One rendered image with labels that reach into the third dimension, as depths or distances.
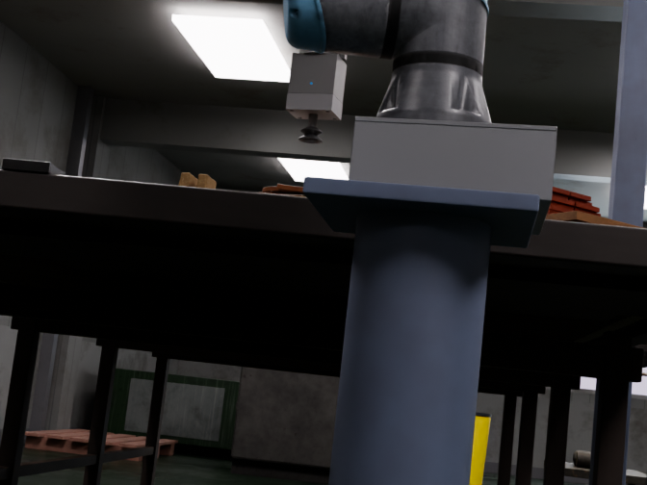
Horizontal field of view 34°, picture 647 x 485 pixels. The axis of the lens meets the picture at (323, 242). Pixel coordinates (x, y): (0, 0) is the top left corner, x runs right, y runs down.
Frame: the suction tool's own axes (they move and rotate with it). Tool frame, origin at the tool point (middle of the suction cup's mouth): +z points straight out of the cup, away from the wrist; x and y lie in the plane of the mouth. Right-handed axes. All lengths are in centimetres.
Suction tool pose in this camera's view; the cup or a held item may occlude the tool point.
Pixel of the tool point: (310, 140)
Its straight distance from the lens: 188.7
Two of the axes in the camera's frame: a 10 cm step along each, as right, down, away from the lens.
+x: -2.8, -1.7, -9.4
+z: -1.1, 9.8, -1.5
